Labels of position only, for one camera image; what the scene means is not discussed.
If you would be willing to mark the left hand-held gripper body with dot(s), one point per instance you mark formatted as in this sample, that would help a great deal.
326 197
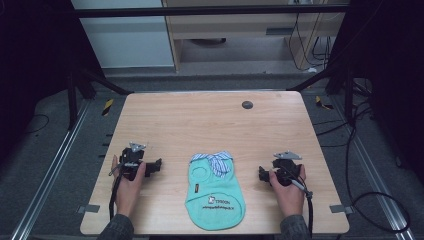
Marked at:
132 156

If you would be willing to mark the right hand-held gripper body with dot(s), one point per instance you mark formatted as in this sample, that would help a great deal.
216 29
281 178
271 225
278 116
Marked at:
287 168

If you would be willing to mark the person's right hand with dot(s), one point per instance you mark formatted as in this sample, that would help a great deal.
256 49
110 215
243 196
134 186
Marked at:
289 196

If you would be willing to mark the person's left hand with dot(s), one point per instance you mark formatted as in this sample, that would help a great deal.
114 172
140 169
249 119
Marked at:
128 193

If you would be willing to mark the teal pet shirt striped collar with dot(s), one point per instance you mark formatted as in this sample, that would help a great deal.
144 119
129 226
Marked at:
215 200

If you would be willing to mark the yellow black striped tape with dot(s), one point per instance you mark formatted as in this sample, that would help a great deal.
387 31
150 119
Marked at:
107 107
322 103

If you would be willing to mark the grey round table grommet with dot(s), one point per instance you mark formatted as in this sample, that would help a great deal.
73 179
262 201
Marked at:
247 105

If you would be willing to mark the black metal stand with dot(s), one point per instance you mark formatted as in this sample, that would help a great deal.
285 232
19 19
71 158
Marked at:
336 86
78 96

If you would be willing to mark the white cabinet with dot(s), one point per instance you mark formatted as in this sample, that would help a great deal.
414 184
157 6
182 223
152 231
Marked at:
126 36

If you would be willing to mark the black horizontal bar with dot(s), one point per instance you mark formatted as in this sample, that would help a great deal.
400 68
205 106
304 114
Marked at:
206 10

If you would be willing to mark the grey metal table bracket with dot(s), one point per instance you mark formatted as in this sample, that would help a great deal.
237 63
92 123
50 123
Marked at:
88 208
341 209

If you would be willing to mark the aluminium floor rail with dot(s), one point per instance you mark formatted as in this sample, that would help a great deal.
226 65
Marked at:
50 170
373 173

